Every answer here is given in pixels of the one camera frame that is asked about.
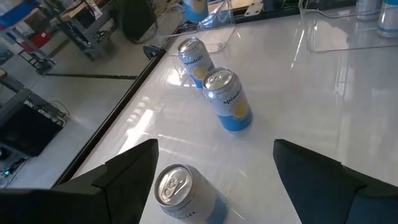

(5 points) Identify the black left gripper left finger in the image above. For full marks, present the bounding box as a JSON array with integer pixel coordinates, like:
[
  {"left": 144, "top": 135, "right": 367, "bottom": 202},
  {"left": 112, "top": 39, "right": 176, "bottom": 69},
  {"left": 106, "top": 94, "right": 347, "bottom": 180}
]
[{"left": 0, "top": 138, "right": 160, "bottom": 224}]

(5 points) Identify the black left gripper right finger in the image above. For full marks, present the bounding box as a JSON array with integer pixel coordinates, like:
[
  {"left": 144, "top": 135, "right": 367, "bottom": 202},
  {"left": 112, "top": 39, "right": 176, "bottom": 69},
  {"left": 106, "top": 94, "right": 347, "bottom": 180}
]
[{"left": 272, "top": 138, "right": 398, "bottom": 224}]

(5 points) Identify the white blue Spindrift can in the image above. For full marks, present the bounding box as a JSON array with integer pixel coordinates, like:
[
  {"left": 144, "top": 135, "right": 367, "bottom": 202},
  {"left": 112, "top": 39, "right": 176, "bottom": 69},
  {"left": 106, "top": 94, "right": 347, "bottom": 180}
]
[
  {"left": 154, "top": 163, "right": 229, "bottom": 224},
  {"left": 182, "top": 0, "right": 210, "bottom": 23},
  {"left": 177, "top": 36, "right": 216, "bottom": 91},
  {"left": 201, "top": 67, "right": 253, "bottom": 133}
]

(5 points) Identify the blue silver Red Bull can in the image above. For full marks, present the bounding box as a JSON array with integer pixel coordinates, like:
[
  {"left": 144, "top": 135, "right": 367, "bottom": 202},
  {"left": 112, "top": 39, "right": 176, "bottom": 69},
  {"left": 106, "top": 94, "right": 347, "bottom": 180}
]
[{"left": 377, "top": 0, "right": 398, "bottom": 39}]

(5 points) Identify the black equipment box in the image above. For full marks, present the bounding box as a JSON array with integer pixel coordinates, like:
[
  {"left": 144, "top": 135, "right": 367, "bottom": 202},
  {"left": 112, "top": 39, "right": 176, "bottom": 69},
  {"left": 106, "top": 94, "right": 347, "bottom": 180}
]
[{"left": 0, "top": 104, "right": 67, "bottom": 158}]

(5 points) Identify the clear plastic bin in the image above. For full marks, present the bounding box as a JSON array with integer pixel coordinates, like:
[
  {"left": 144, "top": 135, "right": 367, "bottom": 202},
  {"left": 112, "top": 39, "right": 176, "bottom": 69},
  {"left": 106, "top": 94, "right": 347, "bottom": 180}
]
[
  {"left": 157, "top": 0, "right": 237, "bottom": 54},
  {"left": 306, "top": 0, "right": 398, "bottom": 53}
]

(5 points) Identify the red box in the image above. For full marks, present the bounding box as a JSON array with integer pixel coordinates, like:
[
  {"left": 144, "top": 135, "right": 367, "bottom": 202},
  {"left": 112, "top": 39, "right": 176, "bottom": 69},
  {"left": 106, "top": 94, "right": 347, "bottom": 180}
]
[{"left": 30, "top": 29, "right": 52, "bottom": 48}]

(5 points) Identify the black metal cart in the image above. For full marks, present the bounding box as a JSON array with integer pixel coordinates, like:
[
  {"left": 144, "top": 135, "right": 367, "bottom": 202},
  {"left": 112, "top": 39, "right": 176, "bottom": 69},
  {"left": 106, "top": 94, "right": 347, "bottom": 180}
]
[{"left": 46, "top": 0, "right": 121, "bottom": 62}]

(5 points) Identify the black round bag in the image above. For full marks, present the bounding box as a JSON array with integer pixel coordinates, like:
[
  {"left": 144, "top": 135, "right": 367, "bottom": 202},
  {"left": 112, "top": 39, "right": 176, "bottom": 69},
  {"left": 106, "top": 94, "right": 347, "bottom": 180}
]
[{"left": 119, "top": 0, "right": 158, "bottom": 44}]

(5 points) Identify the black table frame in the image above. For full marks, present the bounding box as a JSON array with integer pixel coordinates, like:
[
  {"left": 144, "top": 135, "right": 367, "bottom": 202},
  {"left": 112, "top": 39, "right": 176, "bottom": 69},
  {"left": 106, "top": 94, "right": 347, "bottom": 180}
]
[{"left": 52, "top": 0, "right": 358, "bottom": 189}]

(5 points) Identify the black frame clamp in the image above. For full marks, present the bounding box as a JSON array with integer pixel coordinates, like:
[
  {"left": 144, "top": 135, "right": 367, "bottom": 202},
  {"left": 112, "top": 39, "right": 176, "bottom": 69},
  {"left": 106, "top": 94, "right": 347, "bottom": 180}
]
[{"left": 142, "top": 44, "right": 163, "bottom": 61}]

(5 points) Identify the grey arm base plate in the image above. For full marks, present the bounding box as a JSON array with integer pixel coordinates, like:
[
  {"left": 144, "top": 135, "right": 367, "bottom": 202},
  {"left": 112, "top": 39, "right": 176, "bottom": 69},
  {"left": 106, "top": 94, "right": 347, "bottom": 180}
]
[{"left": 244, "top": 2, "right": 266, "bottom": 17}]

